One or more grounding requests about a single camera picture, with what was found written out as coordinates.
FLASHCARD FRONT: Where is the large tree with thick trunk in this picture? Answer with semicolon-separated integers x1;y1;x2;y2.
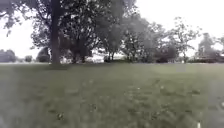
0;0;98;69

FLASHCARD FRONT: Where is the row of trees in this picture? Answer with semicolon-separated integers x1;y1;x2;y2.
63;0;203;64

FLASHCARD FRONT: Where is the green grass lawn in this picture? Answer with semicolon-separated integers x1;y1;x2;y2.
0;61;224;128

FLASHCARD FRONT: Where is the small dark bush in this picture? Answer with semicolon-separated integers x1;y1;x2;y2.
24;55;34;63

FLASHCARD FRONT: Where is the distant clump of trees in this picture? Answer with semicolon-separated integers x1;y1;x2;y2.
0;48;18;64

